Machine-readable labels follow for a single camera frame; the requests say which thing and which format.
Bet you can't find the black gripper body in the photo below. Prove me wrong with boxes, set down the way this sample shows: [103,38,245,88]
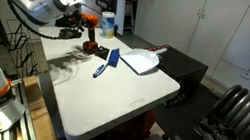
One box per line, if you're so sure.
[56,9,86,33]

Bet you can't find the orange cordless drill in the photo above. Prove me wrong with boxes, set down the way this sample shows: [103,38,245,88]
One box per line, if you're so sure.
[74,11,104,55]

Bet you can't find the white wipes container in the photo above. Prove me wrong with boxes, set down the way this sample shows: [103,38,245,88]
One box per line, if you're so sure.
[98,10,119,40]

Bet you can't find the black exercise machine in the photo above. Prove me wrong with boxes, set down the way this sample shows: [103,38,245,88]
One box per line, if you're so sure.
[93,0,120,16]

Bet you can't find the small black flat pad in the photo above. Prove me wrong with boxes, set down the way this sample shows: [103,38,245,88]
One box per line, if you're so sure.
[93,44,111,61]

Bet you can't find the blue hand brush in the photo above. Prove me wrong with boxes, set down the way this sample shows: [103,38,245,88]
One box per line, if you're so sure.
[91,44,121,82]

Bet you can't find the white dustpan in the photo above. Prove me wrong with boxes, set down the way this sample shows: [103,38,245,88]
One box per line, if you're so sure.
[117,40,169,79]

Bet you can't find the wooden base board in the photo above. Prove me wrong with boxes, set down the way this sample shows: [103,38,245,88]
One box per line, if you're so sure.
[14,73,71,140]

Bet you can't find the black plyo box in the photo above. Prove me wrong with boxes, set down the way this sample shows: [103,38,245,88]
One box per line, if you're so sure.
[136,41,212,114]

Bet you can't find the red box under table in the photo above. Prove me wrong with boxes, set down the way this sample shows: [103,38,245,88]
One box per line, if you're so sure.
[113,104,160,140]

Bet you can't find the grey sneaker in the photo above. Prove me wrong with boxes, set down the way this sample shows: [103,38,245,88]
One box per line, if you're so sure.
[192,125,227,140]
[199,114,237,139]

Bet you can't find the black wire rack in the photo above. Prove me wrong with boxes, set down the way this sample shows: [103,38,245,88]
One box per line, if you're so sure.
[0,16,47,82]

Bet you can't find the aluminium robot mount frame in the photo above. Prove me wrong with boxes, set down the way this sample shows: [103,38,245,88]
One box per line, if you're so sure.
[0,75,50,140]

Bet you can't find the white wall cabinets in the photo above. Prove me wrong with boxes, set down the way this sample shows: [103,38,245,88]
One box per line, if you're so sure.
[124,0,250,101]

